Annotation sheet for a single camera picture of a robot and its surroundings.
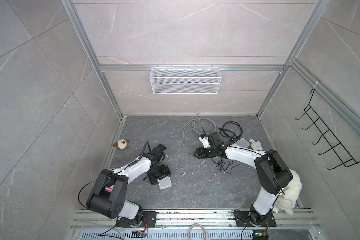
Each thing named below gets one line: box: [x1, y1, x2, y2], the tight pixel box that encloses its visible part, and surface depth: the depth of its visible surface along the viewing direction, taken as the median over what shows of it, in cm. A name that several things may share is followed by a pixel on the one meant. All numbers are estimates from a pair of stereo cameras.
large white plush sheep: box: [274, 169, 303, 216], surface depth 67 cm
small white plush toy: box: [249, 139, 263, 151], surface depth 102 cm
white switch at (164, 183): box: [157, 176, 172, 190], surface depth 83 cm
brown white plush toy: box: [112, 139, 130, 150], surface depth 102 cm
